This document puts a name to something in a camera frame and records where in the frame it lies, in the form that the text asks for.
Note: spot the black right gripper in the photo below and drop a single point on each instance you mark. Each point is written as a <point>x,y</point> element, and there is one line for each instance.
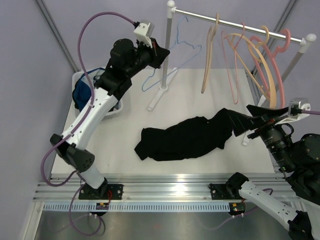
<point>240,123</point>

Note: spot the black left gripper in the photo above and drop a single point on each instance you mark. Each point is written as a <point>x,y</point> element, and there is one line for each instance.
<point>157,54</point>

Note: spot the beige wooden hanger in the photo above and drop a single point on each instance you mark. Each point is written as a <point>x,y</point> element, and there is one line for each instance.
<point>209,52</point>
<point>268,89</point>

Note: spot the black t-shirt back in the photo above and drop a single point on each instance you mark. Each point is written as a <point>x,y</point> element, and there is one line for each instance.
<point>189,139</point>

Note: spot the pink wire hanger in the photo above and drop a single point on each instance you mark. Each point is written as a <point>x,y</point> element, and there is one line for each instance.
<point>230,70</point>

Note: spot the blue t-shirt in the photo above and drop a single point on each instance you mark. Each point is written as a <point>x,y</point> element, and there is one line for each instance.
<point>82,92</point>

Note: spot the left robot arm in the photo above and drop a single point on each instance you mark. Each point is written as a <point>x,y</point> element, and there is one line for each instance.
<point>126,60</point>

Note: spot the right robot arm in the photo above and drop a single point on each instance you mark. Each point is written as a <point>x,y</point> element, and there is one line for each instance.
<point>298,161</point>

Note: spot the white metal clothes rack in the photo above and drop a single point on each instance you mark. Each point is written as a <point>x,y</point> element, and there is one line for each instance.
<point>285,35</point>

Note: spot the white plastic basket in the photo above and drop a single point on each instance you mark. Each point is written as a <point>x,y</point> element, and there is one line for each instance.
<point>115,110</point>

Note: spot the right small circuit board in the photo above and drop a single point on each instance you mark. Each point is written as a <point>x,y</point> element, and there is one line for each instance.
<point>237,208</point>

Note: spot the small circuit board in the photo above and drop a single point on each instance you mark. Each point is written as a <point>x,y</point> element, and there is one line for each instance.
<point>102,206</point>
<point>237,208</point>

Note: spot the left small circuit board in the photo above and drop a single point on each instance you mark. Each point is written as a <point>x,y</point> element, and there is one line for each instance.
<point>102,206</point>

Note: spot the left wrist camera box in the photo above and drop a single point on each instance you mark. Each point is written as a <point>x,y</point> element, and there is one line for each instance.
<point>143,31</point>

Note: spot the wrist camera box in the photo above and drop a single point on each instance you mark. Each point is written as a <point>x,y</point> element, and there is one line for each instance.
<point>296,110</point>
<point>143,31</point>

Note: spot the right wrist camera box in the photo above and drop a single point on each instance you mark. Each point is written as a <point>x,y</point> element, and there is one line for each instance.
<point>296,110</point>

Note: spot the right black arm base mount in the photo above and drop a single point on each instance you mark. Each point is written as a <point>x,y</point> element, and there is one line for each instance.
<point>219,192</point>

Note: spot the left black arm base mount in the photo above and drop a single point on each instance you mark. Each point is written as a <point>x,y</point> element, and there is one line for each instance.
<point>112,191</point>

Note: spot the aluminium rail frame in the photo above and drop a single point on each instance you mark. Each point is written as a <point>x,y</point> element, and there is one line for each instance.
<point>167,187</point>

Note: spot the white perforated cable duct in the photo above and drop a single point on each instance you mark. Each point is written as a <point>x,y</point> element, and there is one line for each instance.
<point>145,207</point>

